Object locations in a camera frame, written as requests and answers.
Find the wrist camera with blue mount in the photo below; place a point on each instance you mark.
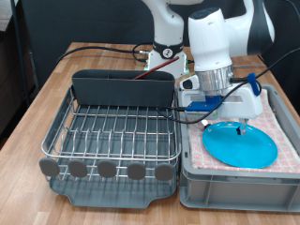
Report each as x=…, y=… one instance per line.
x=200, y=107

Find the grey plastic crate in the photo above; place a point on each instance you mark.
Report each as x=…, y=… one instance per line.
x=237, y=193

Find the pink checkered towel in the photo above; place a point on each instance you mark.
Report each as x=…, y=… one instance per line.
x=281, y=125

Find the black backdrop curtain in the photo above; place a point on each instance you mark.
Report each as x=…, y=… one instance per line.
x=93, y=22

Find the red-brown wooden spoon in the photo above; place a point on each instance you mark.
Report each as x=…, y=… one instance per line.
x=156, y=68

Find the dark cabinet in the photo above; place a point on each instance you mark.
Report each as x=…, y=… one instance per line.
x=9, y=78

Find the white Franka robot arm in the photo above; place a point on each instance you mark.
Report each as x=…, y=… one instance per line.
x=206, y=40

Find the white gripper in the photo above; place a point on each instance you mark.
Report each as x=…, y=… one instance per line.
x=243, y=106

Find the grey oval rack pad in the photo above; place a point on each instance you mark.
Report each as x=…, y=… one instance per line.
x=164, y=172
x=107, y=169
x=49, y=167
x=78, y=168
x=136, y=170

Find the dark grey cutlery holder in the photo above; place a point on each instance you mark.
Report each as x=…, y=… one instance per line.
x=125, y=92

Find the grey plastic drain tray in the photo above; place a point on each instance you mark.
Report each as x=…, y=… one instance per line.
x=103, y=195

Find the blue plastic plate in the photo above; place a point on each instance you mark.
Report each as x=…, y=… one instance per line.
x=243, y=150

